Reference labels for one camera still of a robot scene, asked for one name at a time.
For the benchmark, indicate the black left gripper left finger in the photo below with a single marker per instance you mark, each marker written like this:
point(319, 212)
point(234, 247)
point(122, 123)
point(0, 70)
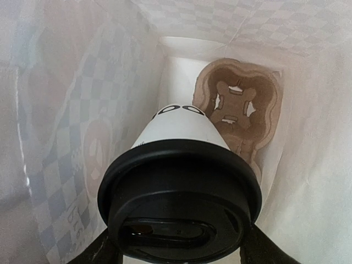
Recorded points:
point(100, 251)

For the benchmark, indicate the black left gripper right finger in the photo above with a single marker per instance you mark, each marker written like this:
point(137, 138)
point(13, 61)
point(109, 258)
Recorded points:
point(257, 247)

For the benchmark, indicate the white paper coffee cup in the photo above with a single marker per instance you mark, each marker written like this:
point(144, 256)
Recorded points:
point(180, 122)

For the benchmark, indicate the brown cardboard cup carrier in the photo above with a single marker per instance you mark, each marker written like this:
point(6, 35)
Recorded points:
point(243, 101)

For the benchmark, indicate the blue checkered paper bag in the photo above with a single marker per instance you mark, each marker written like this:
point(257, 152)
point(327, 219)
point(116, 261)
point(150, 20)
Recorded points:
point(81, 79)

